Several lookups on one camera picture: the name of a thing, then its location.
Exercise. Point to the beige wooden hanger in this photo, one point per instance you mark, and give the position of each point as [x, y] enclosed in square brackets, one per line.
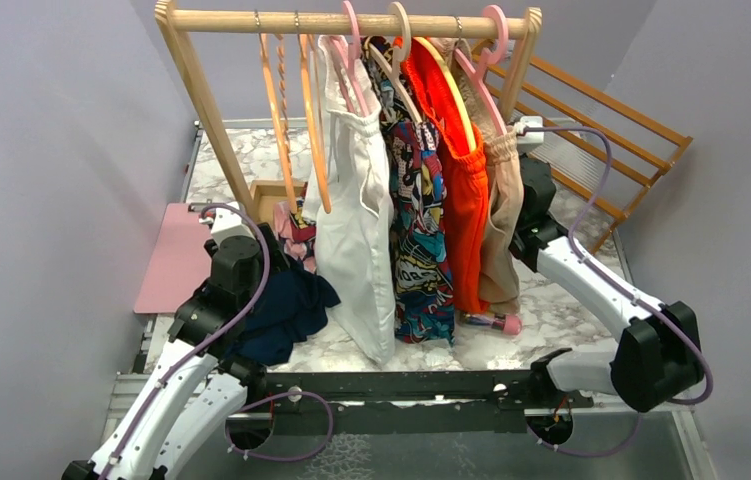
[392, 68]

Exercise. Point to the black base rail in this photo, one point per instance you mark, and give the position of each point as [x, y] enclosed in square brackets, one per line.
[383, 403]

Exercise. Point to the yellow hanger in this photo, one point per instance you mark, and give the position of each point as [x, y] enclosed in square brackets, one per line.
[453, 89]

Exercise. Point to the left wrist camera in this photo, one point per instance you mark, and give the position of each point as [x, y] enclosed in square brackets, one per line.
[224, 224]

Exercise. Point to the pink cylindrical bottle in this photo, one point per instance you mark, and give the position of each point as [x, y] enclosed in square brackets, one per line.
[506, 324]

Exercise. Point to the comic print shorts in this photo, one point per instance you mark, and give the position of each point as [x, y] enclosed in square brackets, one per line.
[422, 277]

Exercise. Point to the pink navy patterned shorts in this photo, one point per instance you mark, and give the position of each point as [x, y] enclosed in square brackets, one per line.
[295, 233]

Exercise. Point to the pink hanger left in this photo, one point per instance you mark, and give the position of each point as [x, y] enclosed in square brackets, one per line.
[355, 60]

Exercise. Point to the beige shorts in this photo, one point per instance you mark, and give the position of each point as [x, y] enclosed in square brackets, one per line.
[499, 282]

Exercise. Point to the wooden slatted shelf rack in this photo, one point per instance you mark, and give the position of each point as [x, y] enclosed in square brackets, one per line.
[596, 145]

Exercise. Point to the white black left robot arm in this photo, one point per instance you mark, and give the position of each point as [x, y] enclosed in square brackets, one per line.
[197, 383]

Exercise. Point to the pink hanger right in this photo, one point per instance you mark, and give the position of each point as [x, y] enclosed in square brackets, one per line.
[476, 71]

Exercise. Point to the navy blue shorts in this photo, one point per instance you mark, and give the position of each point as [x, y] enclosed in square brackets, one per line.
[292, 307]

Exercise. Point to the orange wooden hanger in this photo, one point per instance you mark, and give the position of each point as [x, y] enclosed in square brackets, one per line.
[312, 106]

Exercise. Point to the white shorts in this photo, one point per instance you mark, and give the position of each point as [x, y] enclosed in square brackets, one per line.
[352, 238]

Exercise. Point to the orange red shorts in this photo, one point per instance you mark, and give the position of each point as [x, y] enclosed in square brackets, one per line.
[464, 176]

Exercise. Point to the wooden clothes rack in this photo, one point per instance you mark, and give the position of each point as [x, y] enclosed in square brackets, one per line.
[176, 25]

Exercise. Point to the pink hanger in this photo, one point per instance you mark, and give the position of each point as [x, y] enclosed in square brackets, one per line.
[355, 60]
[476, 71]

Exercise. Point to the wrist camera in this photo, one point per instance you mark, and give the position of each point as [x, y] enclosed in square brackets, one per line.
[529, 133]
[224, 224]

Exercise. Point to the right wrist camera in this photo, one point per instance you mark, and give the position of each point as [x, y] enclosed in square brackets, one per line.
[529, 133]

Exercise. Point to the orange twisted hanger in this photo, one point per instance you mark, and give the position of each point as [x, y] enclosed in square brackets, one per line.
[275, 84]

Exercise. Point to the pink clipboard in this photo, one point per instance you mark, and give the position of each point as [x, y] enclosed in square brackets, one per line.
[178, 265]

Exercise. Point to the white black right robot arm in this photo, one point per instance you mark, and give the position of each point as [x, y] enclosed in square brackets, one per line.
[658, 353]

